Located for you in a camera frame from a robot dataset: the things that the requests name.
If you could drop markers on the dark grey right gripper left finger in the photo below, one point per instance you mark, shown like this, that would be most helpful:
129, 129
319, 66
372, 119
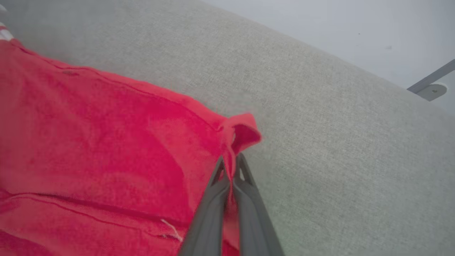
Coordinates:
209, 217

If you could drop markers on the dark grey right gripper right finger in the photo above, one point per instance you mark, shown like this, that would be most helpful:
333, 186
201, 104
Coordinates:
254, 217

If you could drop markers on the red and white garment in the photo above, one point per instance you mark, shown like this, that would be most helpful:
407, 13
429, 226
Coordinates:
106, 149

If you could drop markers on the grey metal mounting bracket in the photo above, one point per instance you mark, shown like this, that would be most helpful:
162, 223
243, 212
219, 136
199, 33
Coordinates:
433, 91

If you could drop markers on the grey metal bar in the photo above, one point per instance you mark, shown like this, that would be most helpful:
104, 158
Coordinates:
432, 76

